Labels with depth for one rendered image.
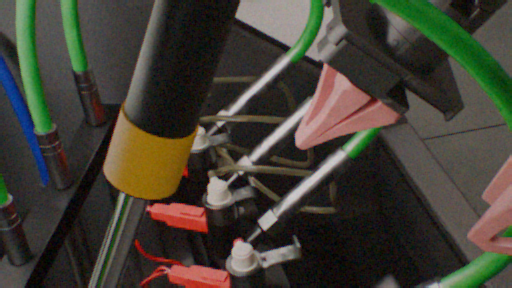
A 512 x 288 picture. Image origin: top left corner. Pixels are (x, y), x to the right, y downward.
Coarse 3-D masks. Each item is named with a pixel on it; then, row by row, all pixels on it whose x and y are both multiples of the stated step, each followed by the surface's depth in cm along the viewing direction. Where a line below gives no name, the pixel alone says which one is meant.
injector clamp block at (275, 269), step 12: (180, 192) 98; (240, 204) 95; (252, 204) 95; (240, 216) 94; (252, 216) 94; (156, 228) 98; (192, 240) 92; (264, 240) 91; (192, 252) 91; (204, 252) 90; (168, 264) 90; (204, 264) 89; (168, 276) 99; (276, 276) 87
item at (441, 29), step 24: (384, 0) 46; (408, 0) 46; (432, 24) 47; (456, 24) 47; (456, 48) 47; (480, 48) 48; (480, 72) 48; (504, 72) 49; (504, 96) 49; (480, 264) 57; (504, 264) 56
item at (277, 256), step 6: (288, 246) 72; (264, 252) 72; (270, 252) 72; (276, 252) 71; (282, 252) 71; (288, 252) 71; (294, 252) 71; (270, 258) 71; (276, 258) 71; (282, 258) 71; (288, 258) 71; (294, 258) 71; (300, 258) 71; (264, 264) 71; (270, 264) 71; (276, 264) 71
